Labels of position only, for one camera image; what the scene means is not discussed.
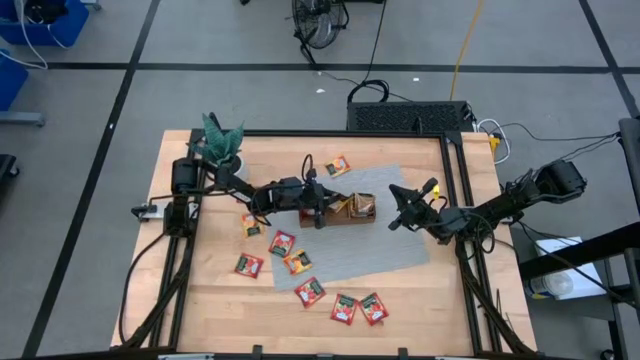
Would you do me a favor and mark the black power cable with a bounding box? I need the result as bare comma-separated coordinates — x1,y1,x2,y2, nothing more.
509,121,621,169

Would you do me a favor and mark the green snake plant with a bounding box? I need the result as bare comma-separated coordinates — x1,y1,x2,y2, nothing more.
187,112,246,169

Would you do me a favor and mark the black floor fan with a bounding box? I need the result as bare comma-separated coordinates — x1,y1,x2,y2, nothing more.
285,0,350,70

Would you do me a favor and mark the orange tea packet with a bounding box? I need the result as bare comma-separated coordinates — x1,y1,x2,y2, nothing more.
240,212,264,239
324,154,352,179

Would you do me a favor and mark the black hanging cable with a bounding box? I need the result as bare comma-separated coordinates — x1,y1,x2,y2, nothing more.
346,0,392,105

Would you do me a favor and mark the wooden tea box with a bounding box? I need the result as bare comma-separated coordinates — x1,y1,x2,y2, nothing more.
298,192,377,230

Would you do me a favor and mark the black perforated computer case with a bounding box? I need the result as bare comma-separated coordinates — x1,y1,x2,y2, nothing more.
346,100,476,134

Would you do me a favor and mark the yellow tea packet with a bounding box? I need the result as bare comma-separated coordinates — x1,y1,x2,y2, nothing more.
282,248,314,276
329,196,355,215

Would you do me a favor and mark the large blue bin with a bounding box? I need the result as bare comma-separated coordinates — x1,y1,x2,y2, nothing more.
0,0,91,48

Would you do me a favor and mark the white plant pot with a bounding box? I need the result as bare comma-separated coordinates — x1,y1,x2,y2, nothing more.
214,153,249,181

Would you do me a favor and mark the white appliance box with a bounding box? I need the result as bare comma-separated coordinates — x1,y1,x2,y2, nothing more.
523,235,609,302

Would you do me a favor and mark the white thin cable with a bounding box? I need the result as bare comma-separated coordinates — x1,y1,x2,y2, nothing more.
0,0,69,71

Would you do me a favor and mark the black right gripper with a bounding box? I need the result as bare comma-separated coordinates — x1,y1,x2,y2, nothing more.
388,178,446,241

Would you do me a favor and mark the small blue bin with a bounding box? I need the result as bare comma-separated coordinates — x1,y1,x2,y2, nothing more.
0,48,30,113

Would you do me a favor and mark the grey cart base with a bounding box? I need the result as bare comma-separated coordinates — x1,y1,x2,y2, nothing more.
0,110,47,128

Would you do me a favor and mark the black metal stand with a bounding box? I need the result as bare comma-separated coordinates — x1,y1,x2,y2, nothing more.
517,117,640,360

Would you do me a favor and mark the black caster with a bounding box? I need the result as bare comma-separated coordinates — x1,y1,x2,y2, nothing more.
0,153,21,182

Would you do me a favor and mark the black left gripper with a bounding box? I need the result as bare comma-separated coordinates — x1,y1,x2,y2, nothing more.
279,168,350,230

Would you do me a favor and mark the grey woven placemat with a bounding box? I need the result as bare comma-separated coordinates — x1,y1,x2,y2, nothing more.
267,163,431,293

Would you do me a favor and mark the white cable loop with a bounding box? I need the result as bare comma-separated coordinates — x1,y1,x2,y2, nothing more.
476,117,513,166

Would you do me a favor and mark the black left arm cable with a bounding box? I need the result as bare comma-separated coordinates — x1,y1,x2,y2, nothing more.
118,230,169,346

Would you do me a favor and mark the yellow hanging cable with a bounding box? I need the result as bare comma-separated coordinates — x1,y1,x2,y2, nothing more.
448,0,487,101

